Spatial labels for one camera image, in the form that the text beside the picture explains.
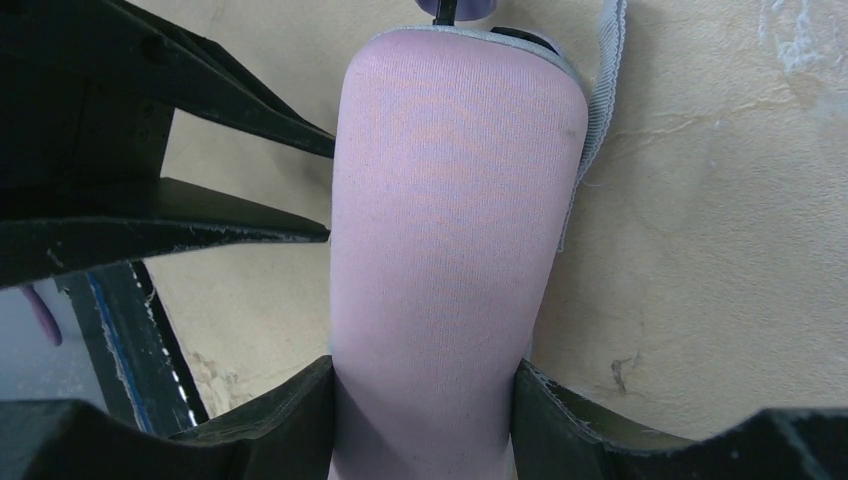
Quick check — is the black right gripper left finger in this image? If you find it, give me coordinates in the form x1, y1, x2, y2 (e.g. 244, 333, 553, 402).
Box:
1, 355, 333, 479

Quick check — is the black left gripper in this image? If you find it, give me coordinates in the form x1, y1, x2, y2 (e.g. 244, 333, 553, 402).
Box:
1, 1, 335, 287

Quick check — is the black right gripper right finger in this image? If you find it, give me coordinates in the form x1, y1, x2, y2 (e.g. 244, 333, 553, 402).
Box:
511, 361, 847, 479

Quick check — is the pink umbrella case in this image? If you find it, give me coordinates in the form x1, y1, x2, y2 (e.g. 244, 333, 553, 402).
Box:
329, 1, 627, 479

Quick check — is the purple umbrella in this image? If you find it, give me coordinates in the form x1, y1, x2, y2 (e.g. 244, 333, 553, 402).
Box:
415, 0, 560, 54

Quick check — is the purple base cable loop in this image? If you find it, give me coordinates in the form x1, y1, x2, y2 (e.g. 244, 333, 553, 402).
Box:
19, 283, 64, 348

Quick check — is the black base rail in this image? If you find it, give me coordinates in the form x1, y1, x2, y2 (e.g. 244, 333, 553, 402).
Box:
54, 261, 209, 437

